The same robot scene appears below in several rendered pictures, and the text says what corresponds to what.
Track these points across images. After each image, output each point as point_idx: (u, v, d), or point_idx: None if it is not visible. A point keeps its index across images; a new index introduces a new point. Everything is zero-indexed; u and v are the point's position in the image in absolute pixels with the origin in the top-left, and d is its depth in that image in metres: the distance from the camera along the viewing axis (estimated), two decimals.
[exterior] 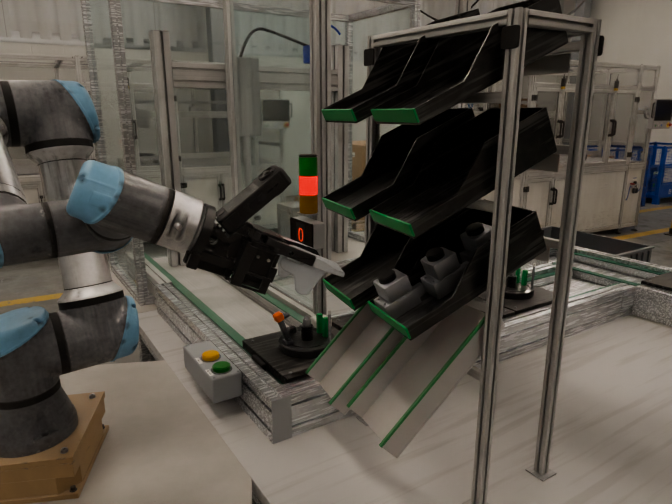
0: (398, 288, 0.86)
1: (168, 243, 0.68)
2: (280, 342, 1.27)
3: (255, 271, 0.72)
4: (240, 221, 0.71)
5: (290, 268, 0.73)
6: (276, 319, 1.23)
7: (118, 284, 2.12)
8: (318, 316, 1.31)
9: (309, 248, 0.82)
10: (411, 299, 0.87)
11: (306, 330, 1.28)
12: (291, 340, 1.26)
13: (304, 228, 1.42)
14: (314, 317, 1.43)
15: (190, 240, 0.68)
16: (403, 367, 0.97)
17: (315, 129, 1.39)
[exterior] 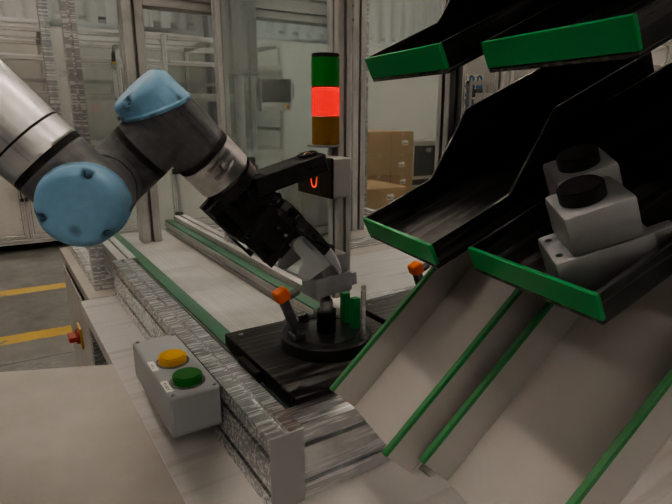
0: None
1: (204, 179, 0.64)
2: (284, 336, 0.80)
3: (270, 241, 0.70)
4: (274, 187, 0.70)
5: (302, 251, 0.73)
6: (278, 298, 0.75)
7: (73, 265, 1.64)
8: (343, 296, 0.84)
9: None
10: (343, 281, 0.79)
11: (325, 318, 0.80)
12: (302, 334, 0.79)
13: None
14: (334, 300, 0.95)
15: (227, 184, 0.65)
16: (527, 381, 0.50)
17: (336, 13, 0.92)
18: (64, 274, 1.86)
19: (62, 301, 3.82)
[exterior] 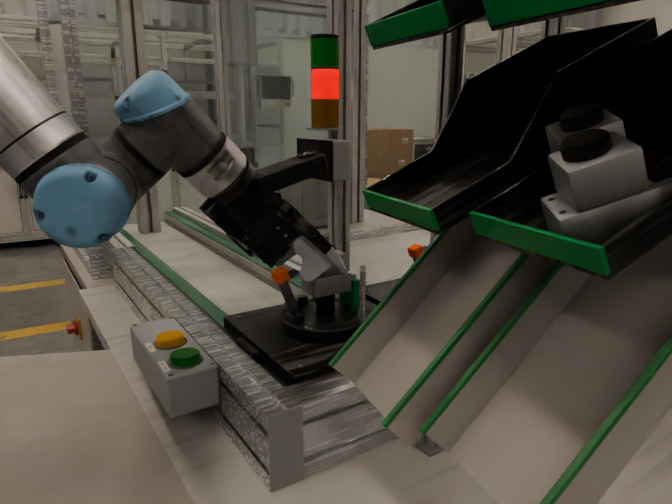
0: None
1: (203, 180, 0.64)
2: (283, 318, 0.79)
3: (270, 241, 0.70)
4: (273, 187, 0.70)
5: (302, 250, 0.72)
6: (277, 278, 0.74)
7: (72, 255, 1.64)
8: None
9: None
10: (343, 282, 0.79)
11: (324, 299, 0.79)
12: (301, 315, 0.78)
13: (319, 149, 0.94)
14: None
15: (227, 185, 0.65)
16: (529, 352, 0.49)
17: None
18: (63, 266, 1.85)
19: (61, 297, 3.82)
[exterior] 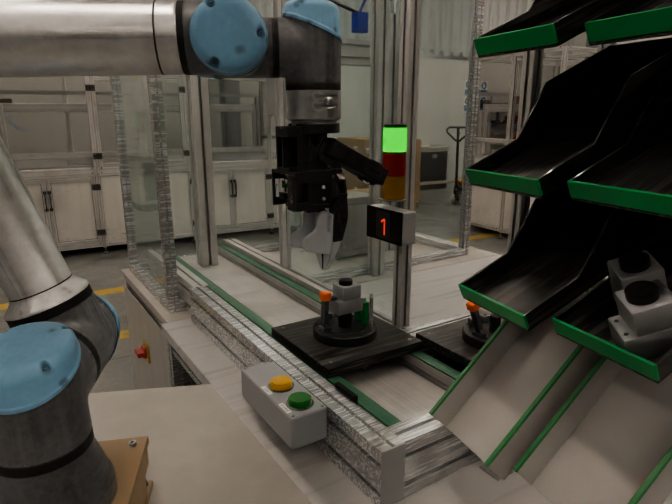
0: (352, 292, 1.13)
1: (305, 99, 0.69)
2: (315, 329, 1.14)
3: (310, 192, 0.72)
4: (341, 157, 0.75)
5: (321, 224, 0.75)
6: (324, 296, 1.10)
7: (140, 287, 1.82)
8: None
9: None
10: (357, 304, 1.14)
11: (344, 316, 1.14)
12: (328, 327, 1.13)
13: (389, 218, 1.12)
14: None
15: (319, 117, 0.70)
16: (589, 411, 0.67)
17: (405, 91, 1.09)
18: (125, 293, 2.03)
19: None
